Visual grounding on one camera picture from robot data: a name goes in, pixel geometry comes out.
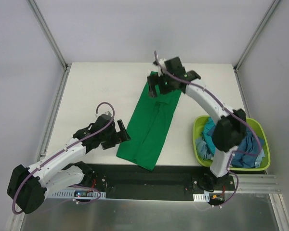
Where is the green t shirt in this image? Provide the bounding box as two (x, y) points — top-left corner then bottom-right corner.
(116, 84), (181, 171)

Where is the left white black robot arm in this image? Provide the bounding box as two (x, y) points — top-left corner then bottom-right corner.
(7, 114), (131, 215)

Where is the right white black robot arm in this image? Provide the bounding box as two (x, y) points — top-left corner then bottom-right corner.
(147, 56), (247, 190)

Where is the teal t shirt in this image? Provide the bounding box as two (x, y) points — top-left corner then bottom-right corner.
(202, 117), (216, 156)

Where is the light blue t shirt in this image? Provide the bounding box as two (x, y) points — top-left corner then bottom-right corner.
(195, 138), (212, 160)

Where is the lime green plastic basket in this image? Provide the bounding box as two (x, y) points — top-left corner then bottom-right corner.
(193, 115), (271, 172)

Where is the dark blue t shirt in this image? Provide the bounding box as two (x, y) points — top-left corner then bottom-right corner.
(231, 128), (265, 168)

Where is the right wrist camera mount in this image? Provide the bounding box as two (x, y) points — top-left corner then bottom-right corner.
(153, 58), (167, 76)

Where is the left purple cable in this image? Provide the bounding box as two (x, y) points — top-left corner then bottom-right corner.
(11, 102), (116, 215)

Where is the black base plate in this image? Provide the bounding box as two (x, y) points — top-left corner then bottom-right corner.
(74, 162), (235, 201)

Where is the left white cable duct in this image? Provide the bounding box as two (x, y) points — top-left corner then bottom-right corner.
(48, 189), (106, 200)

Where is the white cable duct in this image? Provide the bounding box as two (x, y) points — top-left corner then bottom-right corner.
(193, 193), (210, 203)
(48, 189), (106, 200)

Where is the right aluminium frame post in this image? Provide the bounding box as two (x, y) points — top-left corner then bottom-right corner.
(233, 0), (282, 73)

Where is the aluminium frame post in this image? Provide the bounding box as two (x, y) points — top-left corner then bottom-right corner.
(27, 0), (68, 70)
(233, 0), (282, 73)

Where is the right white cable duct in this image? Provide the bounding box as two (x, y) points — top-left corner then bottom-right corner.
(193, 193), (210, 203)

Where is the front aluminium rail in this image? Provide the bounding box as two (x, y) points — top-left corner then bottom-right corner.
(233, 174), (282, 193)

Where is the left aluminium frame post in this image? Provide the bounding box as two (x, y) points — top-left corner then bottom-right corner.
(27, 0), (68, 70)

